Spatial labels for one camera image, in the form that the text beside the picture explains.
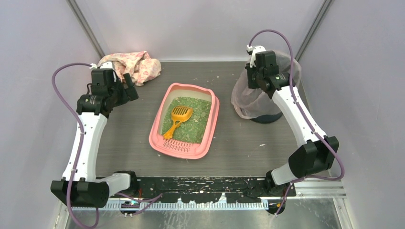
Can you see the orange litter scoop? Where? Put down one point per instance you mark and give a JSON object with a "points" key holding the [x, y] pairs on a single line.
{"points": [[179, 115]]}

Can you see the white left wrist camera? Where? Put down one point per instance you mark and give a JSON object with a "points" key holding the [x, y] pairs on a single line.
{"points": [[107, 65]]}

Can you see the aluminium front rail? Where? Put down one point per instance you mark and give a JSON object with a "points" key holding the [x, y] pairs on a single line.
{"points": [[309, 189]]}

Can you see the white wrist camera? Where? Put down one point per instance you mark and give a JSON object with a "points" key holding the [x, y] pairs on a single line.
{"points": [[107, 65], [252, 51]]}

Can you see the pink floral cloth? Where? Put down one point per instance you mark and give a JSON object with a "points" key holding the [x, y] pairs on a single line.
{"points": [[139, 65]]}

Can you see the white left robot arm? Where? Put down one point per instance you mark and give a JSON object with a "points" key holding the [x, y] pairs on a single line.
{"points": [[79, 186]]}

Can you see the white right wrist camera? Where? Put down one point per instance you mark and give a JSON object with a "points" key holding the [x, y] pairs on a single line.
{"points": [[252, 51]]}

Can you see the pink plastic trash bag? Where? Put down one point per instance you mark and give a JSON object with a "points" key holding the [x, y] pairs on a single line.
{"points": [[253, 103]]}

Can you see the green cat litter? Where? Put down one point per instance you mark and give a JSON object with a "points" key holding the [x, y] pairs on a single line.
{"points": [[191, 131]]}

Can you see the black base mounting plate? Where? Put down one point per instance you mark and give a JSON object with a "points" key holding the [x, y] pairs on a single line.
{"points": [[208, 189]]}

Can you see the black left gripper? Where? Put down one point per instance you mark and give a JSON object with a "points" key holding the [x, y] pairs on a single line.
{"points": [[125, 89]]}

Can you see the dark round trash bin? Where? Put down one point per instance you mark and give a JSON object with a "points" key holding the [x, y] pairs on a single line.
{"points": [[267, 117]]}

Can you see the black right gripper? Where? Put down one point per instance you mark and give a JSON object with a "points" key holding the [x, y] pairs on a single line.
{"points": [[253, 75]]}

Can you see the pink litter box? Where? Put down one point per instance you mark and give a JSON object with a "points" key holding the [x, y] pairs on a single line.
{"points": [[181, 149]]}

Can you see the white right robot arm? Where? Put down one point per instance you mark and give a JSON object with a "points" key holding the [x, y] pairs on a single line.
{"points": [[315, 149]]}

